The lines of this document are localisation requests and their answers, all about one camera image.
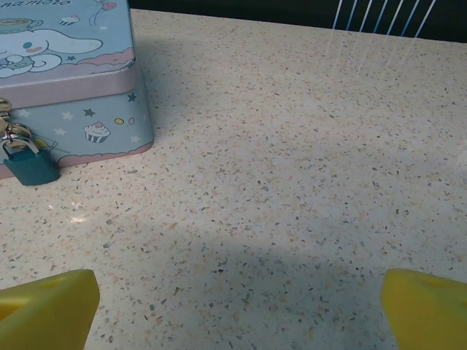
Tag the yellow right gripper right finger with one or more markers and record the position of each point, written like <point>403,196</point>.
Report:
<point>427,313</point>

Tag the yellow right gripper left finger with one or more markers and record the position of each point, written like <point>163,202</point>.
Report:
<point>47,313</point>

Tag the teal padlock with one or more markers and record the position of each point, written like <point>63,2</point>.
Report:
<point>33,167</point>

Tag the silver hasp latch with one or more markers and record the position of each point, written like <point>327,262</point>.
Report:
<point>7,127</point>

